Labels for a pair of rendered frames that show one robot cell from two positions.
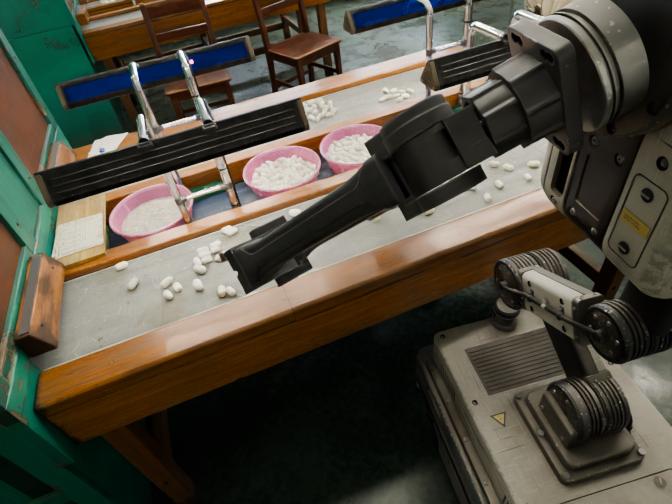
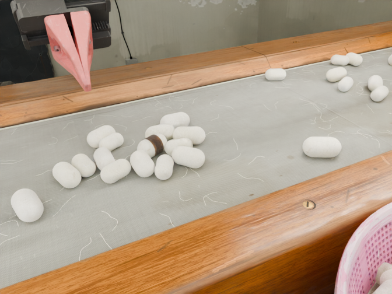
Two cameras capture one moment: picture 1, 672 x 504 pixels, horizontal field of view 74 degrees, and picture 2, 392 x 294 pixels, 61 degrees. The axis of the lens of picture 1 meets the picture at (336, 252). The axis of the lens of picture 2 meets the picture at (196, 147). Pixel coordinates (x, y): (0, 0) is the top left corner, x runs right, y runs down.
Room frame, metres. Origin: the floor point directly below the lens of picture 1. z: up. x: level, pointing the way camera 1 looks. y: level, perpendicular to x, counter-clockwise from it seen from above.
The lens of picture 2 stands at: (1.35, -0.07, 0.93)
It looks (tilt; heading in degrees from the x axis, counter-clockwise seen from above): 31 degrees down; 172
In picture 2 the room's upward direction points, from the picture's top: 3 degrees counter-clockwise
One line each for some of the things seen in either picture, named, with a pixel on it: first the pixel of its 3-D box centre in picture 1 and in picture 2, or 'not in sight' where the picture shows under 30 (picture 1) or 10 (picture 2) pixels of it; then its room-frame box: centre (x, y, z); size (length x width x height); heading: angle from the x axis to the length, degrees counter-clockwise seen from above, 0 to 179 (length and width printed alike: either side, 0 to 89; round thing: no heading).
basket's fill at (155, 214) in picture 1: (158, 221); not in sight; (1.20, 0.56, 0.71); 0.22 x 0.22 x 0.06
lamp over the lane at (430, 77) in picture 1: (526, 45); not in sight; (1.23, -0.61, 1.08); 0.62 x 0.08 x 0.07; 105
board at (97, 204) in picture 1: (80, 229); not in sight; (1.14, 0.77, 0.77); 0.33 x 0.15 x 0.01; 15
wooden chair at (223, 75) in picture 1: (196, 76); not in sight; (3.17, 0.75, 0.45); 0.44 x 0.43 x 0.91; 102
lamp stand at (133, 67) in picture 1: (183, 129); not in sight; (1.44, 0.44, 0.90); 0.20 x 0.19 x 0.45; 105
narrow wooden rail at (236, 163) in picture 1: (313, 146); not in sight; (1.52, 0.02, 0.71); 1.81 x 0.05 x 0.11; 105
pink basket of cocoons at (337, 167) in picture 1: (358, 154); not in sight; (1.39, -0.14, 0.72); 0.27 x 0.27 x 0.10
